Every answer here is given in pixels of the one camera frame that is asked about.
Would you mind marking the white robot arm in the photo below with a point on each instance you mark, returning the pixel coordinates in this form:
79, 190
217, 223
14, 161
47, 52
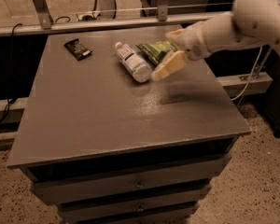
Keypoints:
249, 24

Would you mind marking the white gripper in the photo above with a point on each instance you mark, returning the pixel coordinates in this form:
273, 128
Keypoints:
191, 42

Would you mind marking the grey metal rail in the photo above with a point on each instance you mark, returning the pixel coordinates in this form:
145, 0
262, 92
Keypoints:
89, 26

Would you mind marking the white power strip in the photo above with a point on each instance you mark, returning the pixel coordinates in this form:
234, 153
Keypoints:
91, 16

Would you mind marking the clear blue-label plastic bottle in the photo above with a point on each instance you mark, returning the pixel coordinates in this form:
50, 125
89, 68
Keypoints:
139, 68

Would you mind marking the green snack bag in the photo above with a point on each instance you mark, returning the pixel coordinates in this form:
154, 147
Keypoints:
157, 51

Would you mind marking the black snack packet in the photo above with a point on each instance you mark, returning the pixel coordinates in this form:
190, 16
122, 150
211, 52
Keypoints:
78, 50

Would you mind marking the grey drawer cabinet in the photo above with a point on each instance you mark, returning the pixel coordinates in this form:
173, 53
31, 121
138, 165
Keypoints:
105, 149

